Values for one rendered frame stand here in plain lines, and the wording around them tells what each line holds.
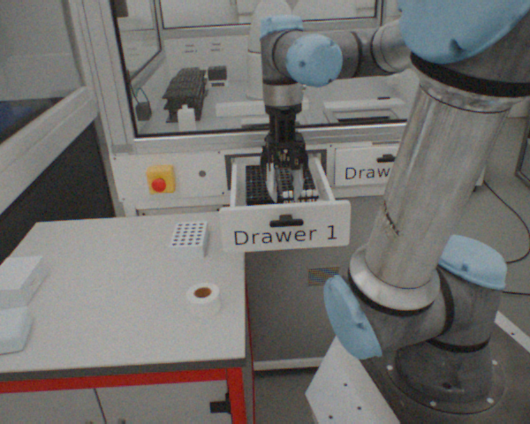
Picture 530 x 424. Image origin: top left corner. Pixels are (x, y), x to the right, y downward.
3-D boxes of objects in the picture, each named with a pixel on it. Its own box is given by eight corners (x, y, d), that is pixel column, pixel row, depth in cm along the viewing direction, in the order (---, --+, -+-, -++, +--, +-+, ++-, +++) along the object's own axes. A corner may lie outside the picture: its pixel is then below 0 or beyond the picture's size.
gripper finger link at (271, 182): (263, 212, 92) (268, 170, 88) (262, 199, 97) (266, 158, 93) (279, 213, 92) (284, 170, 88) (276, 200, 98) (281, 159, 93)
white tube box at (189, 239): (203, 258, 113) (201, 246, 111) (170, 260, 113) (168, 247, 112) (208, 232, 124) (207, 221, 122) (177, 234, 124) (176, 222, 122)
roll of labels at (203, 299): (224, 313, 95) (223, 298, 93) (192, 321, 93) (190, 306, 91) (215, 293, 101) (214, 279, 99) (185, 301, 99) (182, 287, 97)
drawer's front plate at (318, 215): (349, 245, 105) (351, 203, 100) (223, 253, 104) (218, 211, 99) (347, 241, 106) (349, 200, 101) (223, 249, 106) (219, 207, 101)
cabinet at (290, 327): (430, 371, 174) (465, 181, 136) (162, 389, 172) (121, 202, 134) (370, 240, 257) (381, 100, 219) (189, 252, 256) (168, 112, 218)
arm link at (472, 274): (511, 333, 67) (533, 256, 61) (439, 359, 63) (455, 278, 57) (455, 290, 78) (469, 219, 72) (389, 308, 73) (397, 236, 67)
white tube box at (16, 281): (26, 306, 100) (18, 288, 97) (-13, 309, 100) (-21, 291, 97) (49, 273, 111) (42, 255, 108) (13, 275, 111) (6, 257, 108)
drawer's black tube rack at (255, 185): (318, 219, 113) (318, 196, 109) (247, 223, 112) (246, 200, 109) (307, 182, 132) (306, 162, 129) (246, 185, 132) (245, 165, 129)
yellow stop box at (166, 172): (174, 193, 129) (170, 170, 125) (148, 195, 128) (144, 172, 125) (177, 186, 133) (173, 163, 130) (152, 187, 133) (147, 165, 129)
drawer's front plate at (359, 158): (433, 180, 133) (438, 145, 128) (335, 185, 133) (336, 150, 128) (431, 177, 135) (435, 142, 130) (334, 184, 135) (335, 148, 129)
